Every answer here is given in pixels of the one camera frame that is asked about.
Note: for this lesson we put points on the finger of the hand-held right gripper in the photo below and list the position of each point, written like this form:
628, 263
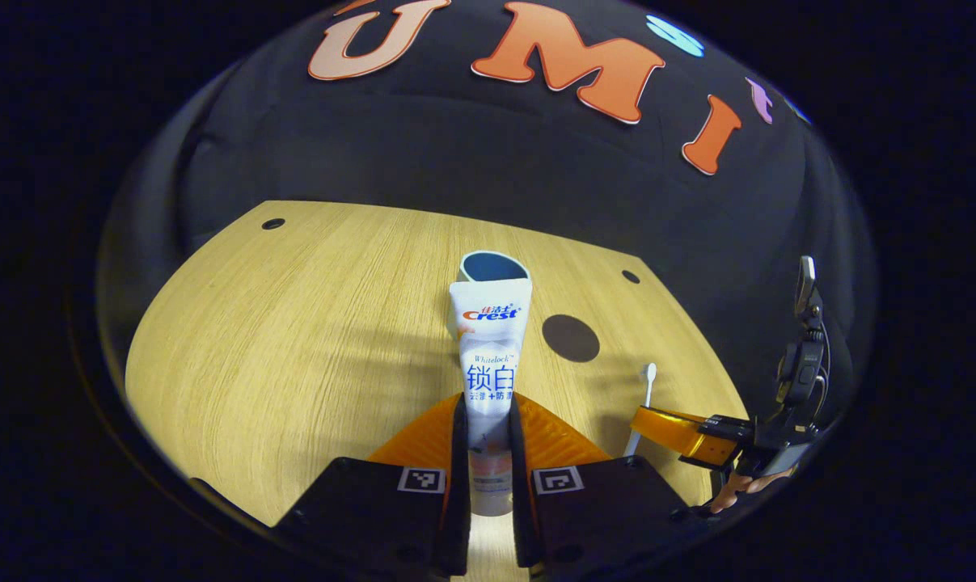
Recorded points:
673, 428

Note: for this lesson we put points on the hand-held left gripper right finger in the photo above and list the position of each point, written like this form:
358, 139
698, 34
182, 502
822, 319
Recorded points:
520, 469

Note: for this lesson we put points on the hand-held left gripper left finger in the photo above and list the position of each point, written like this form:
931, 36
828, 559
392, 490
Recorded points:
459, 469

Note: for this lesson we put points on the white toothbrush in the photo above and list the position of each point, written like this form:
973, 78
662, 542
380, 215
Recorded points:
648, 388

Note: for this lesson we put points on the white toothpaste tube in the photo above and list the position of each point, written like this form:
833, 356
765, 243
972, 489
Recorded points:
490, 364

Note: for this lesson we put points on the blue-grey cup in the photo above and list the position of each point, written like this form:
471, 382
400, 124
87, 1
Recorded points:
488, 264

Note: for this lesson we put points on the wooden desktop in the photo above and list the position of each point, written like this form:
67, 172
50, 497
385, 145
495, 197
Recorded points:
293, 339

